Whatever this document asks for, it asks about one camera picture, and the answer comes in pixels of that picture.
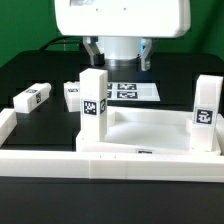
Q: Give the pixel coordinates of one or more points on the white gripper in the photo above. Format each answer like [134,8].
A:
[122,18]

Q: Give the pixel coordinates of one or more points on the white desk top tray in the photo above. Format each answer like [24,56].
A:
[150,131]

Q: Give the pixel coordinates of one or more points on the white marker base sheet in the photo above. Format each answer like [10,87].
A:
[132,91]

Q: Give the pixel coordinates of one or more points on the white U-shaped obstacle frame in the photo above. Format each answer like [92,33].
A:
[124,166]

